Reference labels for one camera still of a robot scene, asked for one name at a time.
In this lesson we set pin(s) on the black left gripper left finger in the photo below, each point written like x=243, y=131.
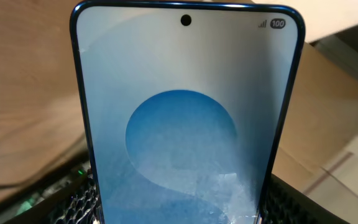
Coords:
x=77, y=203

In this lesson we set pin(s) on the blue Galaxy smartphone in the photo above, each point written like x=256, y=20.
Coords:
x=184, y=104

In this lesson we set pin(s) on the brown cardboard right panel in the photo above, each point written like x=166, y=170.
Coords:
x=322, y=118

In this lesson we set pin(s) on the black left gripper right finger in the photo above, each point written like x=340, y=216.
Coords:
x=285, y=205

